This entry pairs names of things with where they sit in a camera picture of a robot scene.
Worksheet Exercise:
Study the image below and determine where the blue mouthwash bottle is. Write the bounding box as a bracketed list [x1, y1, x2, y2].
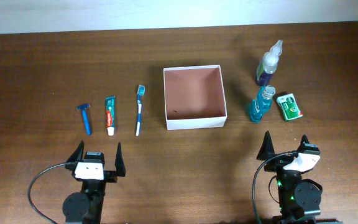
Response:
[249, 85, 276, 123]

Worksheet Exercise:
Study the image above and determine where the green soap packet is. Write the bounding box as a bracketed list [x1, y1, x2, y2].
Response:
[276, 93, 303, 121]

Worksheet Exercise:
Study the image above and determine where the blue disposable razor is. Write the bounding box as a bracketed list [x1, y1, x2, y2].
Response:
[76, 103, 91, 136]

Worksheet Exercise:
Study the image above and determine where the white cardboard box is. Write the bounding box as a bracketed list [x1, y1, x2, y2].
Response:
[163, 65, 227, 131]

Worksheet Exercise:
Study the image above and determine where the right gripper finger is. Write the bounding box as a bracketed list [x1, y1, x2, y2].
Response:
[256, 131, 275, 161]
[298, 134, 310, 152]

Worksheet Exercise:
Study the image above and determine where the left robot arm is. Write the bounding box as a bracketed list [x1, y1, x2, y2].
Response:
[62, 142, 126, 224]

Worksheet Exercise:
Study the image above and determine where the blue white toothbrush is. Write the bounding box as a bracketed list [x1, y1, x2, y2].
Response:
[135, 85, 145, 136]

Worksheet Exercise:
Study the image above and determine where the green toothpaste tube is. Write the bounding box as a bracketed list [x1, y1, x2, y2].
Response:
[105, 96, 116, 136]

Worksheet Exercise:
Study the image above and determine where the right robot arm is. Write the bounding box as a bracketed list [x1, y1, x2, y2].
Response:
[252, 131, 340, 224]

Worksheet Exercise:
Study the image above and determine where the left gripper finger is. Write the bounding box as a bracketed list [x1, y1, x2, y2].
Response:
[114, 142, 126, 177]
[67, 141, 85, 162]

